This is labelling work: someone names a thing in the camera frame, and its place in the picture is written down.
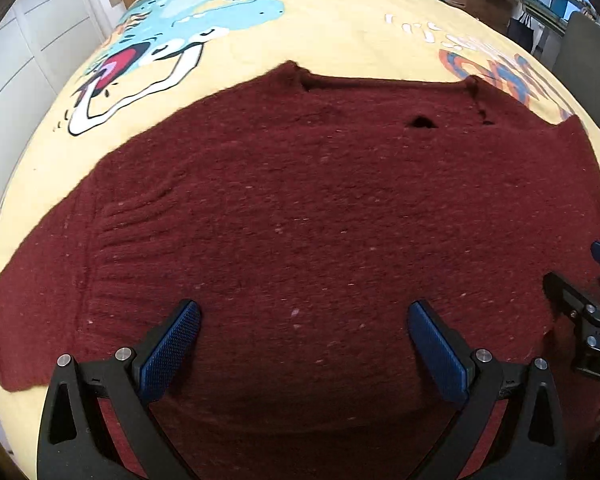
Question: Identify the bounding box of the grey chair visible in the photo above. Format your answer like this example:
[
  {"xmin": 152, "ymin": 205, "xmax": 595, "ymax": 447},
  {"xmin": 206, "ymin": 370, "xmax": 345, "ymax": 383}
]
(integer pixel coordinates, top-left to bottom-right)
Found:
[{"xmin": 552, "ymin": 10, "xmax": 600, "ymax": 107}]

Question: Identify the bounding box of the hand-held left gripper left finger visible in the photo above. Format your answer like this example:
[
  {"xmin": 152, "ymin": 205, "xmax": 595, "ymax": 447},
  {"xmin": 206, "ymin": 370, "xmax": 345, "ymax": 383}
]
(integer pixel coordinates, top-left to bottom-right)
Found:
[{"xmin": 36, "ymin": 299, "xmax": 202, "ymax": 480}]

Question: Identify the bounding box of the dark red knit sweater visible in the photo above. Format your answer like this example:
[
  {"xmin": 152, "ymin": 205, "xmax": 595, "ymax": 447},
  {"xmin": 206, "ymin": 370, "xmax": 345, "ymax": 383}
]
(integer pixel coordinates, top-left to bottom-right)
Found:
[{"xmin": 0, "ymin": 60, "xmax": 600, "ymax": 480}]

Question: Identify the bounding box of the yellow printed blanket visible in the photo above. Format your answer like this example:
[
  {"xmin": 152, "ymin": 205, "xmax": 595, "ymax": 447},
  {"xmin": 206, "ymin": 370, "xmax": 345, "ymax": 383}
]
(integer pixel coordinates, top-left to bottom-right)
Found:
[{"xmin": 0, "ymin": 0, "xmax": 600, "ymax": 480}]

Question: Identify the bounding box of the black shopping bag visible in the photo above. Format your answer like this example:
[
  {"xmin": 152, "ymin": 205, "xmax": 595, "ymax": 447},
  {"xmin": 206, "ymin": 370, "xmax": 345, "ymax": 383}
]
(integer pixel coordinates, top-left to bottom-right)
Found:
[{"xmin": 506, "ymin": 10, "xmax": 544, "ymax": 52}]

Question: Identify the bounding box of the white wardrobe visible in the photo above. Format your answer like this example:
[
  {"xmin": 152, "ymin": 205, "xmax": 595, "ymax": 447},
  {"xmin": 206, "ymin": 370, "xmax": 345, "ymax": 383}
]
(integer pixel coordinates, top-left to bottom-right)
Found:
[{"xmin": 0, "ymin": 0, "xmax": 127, "ymax": 211}]

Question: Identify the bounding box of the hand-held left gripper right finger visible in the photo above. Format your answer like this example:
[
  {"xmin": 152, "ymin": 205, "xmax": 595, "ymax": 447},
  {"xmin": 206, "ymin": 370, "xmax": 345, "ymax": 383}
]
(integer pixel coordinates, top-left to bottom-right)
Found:
[{"xmin": 406, "ymin": 301, "xmax": 567, "ymax": 480}]

